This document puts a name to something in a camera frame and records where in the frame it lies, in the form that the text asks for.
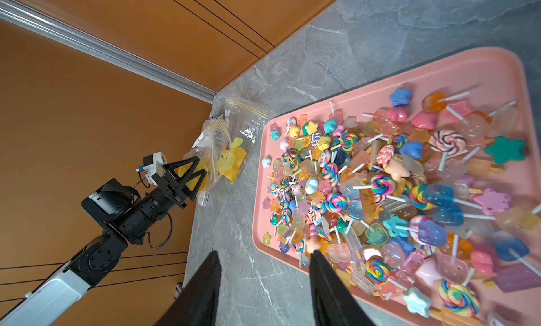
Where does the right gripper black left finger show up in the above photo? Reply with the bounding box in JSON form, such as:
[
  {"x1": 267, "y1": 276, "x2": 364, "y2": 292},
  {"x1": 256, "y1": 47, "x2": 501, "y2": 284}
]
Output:
[{"x1": 155, "y1": 251, "x2": 222, "y2": 326}]

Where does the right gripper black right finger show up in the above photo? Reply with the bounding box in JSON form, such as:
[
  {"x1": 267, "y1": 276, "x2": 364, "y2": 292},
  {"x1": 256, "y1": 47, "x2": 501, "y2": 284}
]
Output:
[{"x1": 309, "y1": 251, "x2": 374, "y2": 325}]

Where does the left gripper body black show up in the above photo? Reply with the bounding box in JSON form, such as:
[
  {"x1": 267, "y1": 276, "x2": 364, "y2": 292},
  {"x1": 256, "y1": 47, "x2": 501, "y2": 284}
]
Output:
[{"x1": 82, "y1": 177, "x2": 188, "y2": 245}]

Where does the yellow duck ziploc bag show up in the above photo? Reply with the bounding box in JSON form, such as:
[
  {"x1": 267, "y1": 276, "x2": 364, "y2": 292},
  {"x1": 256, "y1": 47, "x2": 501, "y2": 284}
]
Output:
[
  {"x1": 217, "y1": 96, "x2": 269, "y2": 184},
  {"x1": 183, "y1": 116, "x2": 229, "y2": 207}
]

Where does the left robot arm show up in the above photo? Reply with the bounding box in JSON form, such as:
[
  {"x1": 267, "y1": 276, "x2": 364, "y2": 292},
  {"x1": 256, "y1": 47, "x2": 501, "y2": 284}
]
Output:
[{"x1": 1, "y1": 156, "x2": 207, "y2": 325}]

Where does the pink plastic tray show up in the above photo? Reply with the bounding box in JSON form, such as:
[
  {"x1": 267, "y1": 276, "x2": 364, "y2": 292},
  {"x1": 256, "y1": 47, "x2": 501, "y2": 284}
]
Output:
[{"x1": 252, "y1": 48, "x2": 540, "y2": 325}]

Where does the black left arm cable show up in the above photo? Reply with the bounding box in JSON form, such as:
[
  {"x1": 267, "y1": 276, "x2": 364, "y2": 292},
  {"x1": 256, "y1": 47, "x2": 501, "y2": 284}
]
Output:
[{"x1": 145, "y1": 211, "x2": 174, "y2": 251}]

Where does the left aluminium corner post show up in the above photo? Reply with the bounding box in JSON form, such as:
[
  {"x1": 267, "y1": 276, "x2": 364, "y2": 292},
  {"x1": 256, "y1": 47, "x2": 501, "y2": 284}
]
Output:
[{"x1": 1, "y1": 0, "x2": 216, "y2": 104}]

